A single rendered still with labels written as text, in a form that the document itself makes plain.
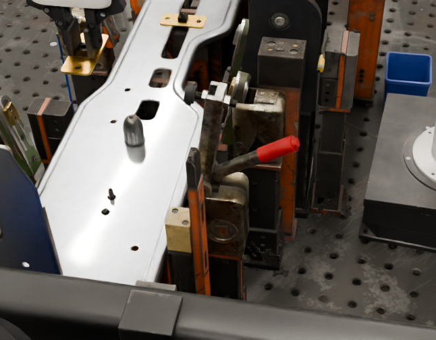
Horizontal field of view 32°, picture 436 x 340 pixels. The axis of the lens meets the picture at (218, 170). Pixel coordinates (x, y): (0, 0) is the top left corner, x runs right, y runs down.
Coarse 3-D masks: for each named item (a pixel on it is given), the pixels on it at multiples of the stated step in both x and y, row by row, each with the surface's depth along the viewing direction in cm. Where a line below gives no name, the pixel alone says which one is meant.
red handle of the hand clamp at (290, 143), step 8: (288, 136) 98; (272, 144) 99; (280, 144) 98; (288, 144) 98; (296, 144) 98; (256, 152) 101; (264, 152) 100; (272, 152) 99; (280, 152) 99; (288, 152) 98; (232, 160) 103; (240, 160) 102; (248, 160) 101; (256, 160) 101; (264, 160) 100; (272, 160) 100; (216, 168) 104; (224, 168) 103; (232, 168) 103; (240, 168) 102; (216, 176) 104; (224, 176) 104
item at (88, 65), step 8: (104, 40) 97; (80, 48) 94; (80, 56) 95; (96, 56) 95; (64, 64) 94; (72, 64) 94; (80, 64) 94; (88, 64) 94; (64, 72) 93; (72, 72) 92; (80, 72) 92; (88, 72) 92
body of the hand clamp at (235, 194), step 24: (216, 192) 108; (240, 192) 105; (216, 216) 107; (240, 216) 106; (216, 240) 110; (240, 240) 109; (216, 264) 115; (240, 264) 117; (216, 288) 119; (240, 288) 120
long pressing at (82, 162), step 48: (240, 0) 150; (144, 48) 139; (192, 48) 138; (96, 96) 130; (144, 96) 129; (96, 144) 121; (144, 144) 120; (192, 144) 120; (48, 192) 114; (96, 192) 113; (144, 192) 113; (96, 240) 106; (144, 240) 106
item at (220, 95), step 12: (192, 84) 95; (216, 84) 96; (192, 96) 95; (204, 96) 95; (216, 96) 94; (228, 96) 95; (204, 108) 95; (216, 108) 95; (228, 108) 96; (204, 120) 96; (216, 120) 96; (204, 132) 98; (216, 132) 97; (204, 144) 99; (216, 144) 100; (204, 156) 101; (216, 156) 105; (204, 168) 102; (204, 180) 104
